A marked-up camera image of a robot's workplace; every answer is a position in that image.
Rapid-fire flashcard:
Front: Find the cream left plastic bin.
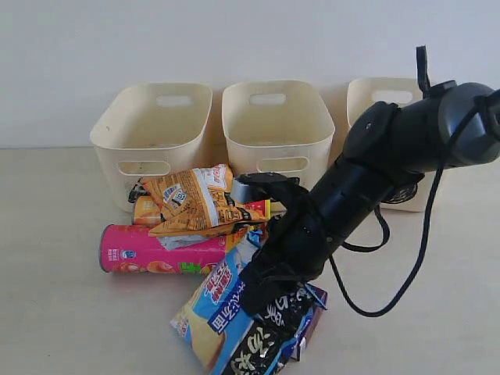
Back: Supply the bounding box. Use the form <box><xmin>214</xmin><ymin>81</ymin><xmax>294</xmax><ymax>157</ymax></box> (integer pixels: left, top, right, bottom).
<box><xmin>90</xmin><ymin>83</ymin><xmax>213</xmax><ymax>212</ymax></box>

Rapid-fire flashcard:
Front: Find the cream plastic bin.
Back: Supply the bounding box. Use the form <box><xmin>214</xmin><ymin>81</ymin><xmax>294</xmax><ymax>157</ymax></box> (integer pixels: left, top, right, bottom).
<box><xmin>90</xmin><ymin>83</ymin><xmax>213</xmax><ymax>212</ymax></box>
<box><xmin>221</xmin><ymin>80</ymin><xmax>335</xmax><ymax>189</ymax></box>
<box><xmin>346</xmin><ymin>77</ymin><xmax>434</xmax><ymax>213</ymax></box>

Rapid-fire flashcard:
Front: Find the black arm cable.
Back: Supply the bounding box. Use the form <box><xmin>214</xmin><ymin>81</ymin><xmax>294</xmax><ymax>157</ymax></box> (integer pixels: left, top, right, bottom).
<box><xmin>327</xmin><ymin>45</ymin><xmax>500</xmax><ymax>318</ymax></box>

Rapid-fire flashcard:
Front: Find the light blue snack bag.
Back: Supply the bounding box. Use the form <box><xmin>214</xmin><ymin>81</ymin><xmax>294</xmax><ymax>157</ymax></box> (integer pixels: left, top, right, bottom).
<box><xmin>171</xmin><ymin>230</ymin><xmax>263</xmax><ymax>374</ymax></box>

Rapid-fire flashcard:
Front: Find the pink chips can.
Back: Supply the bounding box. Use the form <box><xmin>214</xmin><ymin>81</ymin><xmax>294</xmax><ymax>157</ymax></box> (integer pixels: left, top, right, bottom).
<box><xmin>98</xmin><ymin>224</ymin><xmax>248</xmax><ymax>275</ymax></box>

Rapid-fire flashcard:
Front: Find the orange snack bag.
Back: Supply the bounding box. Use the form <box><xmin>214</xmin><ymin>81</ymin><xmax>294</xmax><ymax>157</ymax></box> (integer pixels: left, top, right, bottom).
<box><xmin>129</xmin><ymin>164</ymin><xmax>270</xmax><ymax>239</ymax></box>

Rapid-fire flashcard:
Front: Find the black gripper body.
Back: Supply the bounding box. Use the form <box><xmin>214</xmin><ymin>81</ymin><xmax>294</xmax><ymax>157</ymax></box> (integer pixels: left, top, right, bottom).
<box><xmin>241</xmin><ymin>211</ymin><xmax>332</xmax><ymax>316</ymax></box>

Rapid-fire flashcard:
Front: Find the yellow chips can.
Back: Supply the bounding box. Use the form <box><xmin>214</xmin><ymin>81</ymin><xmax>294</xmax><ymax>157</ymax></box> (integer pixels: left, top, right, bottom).
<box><xmin>132</xmin><ymin>195</ymin><xmax>164</xmax><ymax>227</ymax></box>

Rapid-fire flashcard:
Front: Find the black snack bag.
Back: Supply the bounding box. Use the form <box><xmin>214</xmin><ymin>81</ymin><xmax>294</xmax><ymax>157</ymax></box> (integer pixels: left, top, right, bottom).
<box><xmin>222</xmin><ymin>287</ymin><xmax>315</xmax><ymax>374</ymax></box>

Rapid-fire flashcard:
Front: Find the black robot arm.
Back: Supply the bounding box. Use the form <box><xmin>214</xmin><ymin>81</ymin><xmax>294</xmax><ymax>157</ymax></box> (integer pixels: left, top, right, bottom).
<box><xmin>239</xmin><ymin>81</ymin><xmax>499</xmax><ymax>315</ymax></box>

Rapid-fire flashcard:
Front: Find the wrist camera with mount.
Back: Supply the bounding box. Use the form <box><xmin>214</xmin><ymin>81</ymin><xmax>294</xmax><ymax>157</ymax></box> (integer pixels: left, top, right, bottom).
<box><xmin>230</xmin><ymin>172</ymin><xmax>309</xmax><ymax>209</ymax></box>

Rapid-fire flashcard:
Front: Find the cream right plastic bin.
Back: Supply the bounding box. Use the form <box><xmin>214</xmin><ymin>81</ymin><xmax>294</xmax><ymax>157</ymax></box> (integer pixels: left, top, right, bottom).
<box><xmin>346</xmin><ymin>77</ymin><xmax>434</xmax><ymax>213</ymax></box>

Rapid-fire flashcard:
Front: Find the purple small box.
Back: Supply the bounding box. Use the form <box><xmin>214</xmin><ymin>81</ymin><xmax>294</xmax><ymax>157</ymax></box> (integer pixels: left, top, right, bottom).
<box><xmin>285</xmin><ymin>284</ymin><xmax>328</xmax><ymax>362</ymax></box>

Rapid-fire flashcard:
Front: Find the cream middle plastic bin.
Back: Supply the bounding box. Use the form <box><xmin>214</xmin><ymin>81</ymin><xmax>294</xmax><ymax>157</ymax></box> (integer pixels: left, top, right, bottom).
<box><xmin>221</xmin><ymin>80</ymin><xmax>335</xmax><ymax>189</ymax></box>

